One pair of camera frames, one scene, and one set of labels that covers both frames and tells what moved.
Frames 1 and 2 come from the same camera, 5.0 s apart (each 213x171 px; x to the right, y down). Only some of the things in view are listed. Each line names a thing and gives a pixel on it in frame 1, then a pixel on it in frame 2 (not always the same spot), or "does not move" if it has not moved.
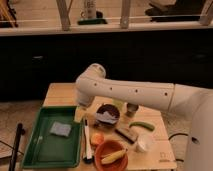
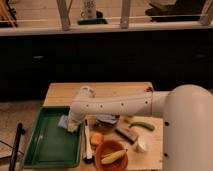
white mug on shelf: (90, 10) does not move
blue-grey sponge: (60, 129) to (63, 122)
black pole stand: (13, 160) does not move
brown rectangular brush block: (127, 135) does not move
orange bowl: (108, 147) does not move
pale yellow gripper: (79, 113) to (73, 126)
